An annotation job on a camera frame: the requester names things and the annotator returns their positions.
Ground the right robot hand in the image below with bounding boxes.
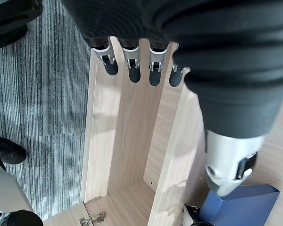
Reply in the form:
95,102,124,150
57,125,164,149
183,203,201,226

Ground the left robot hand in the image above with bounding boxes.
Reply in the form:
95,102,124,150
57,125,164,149
61,0,283,197

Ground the blue paper folder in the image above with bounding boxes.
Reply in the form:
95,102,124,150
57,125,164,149
199,184,281,226

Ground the light wooden office cabinet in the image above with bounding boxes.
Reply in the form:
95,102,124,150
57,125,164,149
80,35,283,226

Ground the light wooden cabinet door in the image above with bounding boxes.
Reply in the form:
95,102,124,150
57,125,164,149
42,201,90,226

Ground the silver metal door hinge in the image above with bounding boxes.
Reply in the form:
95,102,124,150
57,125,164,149
79,211,107,225

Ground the dark robot foot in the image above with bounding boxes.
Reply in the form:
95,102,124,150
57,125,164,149
0,0,44,49
0,133,27,165

